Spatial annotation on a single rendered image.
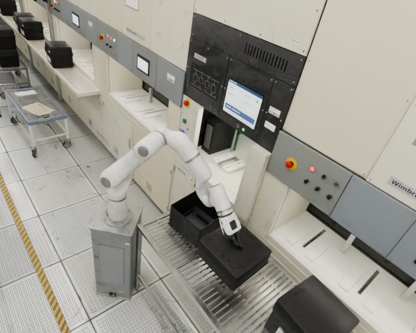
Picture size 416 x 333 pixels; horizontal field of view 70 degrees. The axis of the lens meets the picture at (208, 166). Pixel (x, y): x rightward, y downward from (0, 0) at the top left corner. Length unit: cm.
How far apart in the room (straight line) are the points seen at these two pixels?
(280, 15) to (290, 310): 140
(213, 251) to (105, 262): 95
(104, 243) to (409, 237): 170
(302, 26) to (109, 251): 176
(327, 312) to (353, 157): 74
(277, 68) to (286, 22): 21
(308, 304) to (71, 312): 171
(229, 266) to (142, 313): 117
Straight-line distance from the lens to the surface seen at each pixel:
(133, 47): 284
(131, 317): 255
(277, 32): 166
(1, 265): 300
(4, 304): 278
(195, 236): 189
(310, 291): 167
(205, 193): 160
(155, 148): 150
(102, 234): 207
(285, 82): 164
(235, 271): 154
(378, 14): 144
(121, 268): 229
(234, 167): 244
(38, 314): 267
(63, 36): 485
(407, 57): 139
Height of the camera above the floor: 227
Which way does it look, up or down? 35 degrees down
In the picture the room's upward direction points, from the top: 12 degrees clockwise
